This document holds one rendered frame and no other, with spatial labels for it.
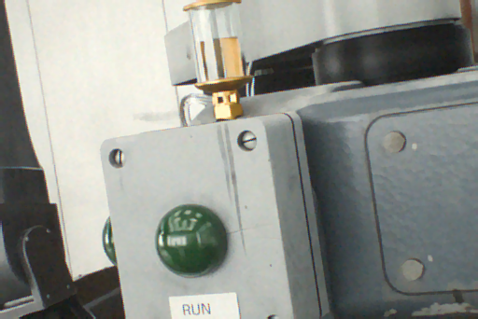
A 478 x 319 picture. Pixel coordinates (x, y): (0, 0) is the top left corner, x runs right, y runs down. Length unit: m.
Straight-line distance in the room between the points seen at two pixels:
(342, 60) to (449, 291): 0.17
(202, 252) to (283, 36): 0.26
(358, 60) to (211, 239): 0.18
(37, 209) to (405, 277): 0.36
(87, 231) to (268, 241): 6.24
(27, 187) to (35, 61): 6.01
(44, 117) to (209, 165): 6.31
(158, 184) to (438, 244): 0.12
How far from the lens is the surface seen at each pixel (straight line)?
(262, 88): 0.88
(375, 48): 0.52
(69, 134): 6.58
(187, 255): 0.37
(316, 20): 0.55
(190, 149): 0.38
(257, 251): 0.38
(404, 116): 0.41
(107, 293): 0.76
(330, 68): 0.54
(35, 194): 0.70
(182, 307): 0.40
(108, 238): 0.42
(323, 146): 0.42
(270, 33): 0.63
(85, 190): 6.57
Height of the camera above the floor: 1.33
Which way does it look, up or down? 3 degrees down
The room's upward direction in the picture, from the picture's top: 9 degrees counter-clockwise
